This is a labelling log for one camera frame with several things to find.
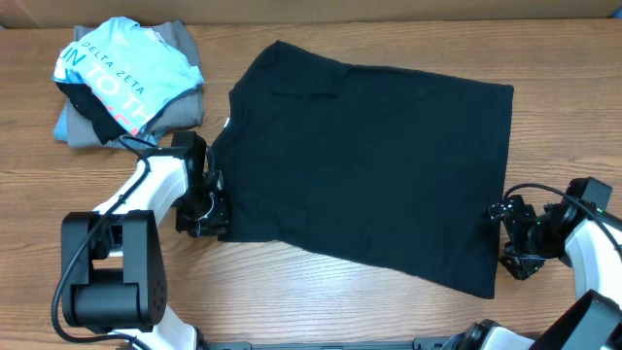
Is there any black t-shirt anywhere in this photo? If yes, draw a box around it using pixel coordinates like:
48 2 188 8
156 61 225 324
213 41 514 298

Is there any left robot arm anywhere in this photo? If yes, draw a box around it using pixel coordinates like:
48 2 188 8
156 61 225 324
51 145 229 349

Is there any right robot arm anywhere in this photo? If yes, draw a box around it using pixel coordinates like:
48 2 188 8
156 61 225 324
443 177 621 350

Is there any grey folded garment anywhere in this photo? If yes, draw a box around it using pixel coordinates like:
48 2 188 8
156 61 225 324
52 20 205 149

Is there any light blue printed t-shirt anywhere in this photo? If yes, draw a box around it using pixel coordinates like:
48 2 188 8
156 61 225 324
52 17 204 136

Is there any black folded garment in pile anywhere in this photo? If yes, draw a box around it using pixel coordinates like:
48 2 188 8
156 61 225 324
56 83 126 148

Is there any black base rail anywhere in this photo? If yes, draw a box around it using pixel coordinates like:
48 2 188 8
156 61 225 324
198 336 449 350

